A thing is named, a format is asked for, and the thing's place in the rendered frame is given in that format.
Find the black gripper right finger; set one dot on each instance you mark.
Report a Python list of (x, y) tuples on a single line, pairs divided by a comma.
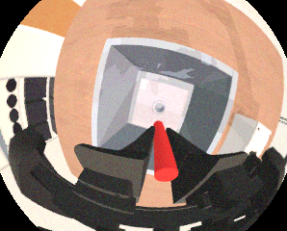
[(195, 166)]

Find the red peg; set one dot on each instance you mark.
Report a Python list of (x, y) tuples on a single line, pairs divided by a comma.
[(165, 169)]

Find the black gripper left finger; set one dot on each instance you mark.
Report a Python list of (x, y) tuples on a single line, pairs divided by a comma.
[(130, 163)]

